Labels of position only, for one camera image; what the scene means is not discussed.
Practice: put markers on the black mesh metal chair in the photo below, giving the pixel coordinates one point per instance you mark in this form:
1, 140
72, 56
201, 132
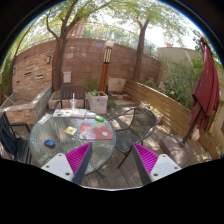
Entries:
142, 125

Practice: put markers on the umbrella stone base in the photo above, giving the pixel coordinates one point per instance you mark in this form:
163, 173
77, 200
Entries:
171, 146

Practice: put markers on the white wall box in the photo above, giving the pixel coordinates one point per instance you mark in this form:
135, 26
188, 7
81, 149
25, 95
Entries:
67, 77

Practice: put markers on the open book on table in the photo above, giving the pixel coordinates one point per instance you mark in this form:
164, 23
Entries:
76, 113

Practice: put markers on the green small object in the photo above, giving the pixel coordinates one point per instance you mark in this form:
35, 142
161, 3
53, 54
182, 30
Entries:
99, 118

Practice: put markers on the right tree trunk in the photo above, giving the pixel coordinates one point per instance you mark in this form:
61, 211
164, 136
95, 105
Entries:
140, 48

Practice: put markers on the red floral mouse pad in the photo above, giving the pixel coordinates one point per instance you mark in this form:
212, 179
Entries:
95, 131

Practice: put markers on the wooden garden lamp post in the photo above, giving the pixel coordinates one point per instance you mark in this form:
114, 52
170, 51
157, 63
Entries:
106, 61

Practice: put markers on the white square planter box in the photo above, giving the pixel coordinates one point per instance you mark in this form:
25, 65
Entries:
98, 102

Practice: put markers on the tree trunk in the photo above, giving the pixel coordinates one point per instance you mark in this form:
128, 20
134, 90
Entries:
60, 42
140, 48

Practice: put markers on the wooden slat fence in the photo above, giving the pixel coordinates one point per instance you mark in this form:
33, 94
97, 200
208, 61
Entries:
175, 116

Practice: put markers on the folded red patio umbrella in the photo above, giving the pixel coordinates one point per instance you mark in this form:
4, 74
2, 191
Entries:
206, 93

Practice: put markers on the plastic cup with straw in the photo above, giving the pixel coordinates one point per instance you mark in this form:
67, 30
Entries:
73, 101

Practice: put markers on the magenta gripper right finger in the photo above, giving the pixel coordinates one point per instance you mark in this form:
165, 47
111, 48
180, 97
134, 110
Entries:
152, 166

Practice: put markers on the blue computer mouse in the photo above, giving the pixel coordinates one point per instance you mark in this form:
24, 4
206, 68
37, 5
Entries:
49, 143

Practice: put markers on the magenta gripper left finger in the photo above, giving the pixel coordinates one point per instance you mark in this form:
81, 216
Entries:
70, 166

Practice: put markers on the black chair at left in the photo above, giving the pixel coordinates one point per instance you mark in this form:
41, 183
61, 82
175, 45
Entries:
15, 146

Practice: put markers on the dark wooden slat chair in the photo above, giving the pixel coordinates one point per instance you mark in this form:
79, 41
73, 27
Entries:
72, 92

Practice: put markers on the round glass patio table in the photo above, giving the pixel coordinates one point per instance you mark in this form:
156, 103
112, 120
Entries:
53, 128

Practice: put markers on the left tree trunk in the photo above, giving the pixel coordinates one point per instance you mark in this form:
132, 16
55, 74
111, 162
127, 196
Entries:
60, 42

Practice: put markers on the yellow square coaster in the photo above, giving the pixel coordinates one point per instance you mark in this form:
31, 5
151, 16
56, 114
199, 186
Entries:
70, 130

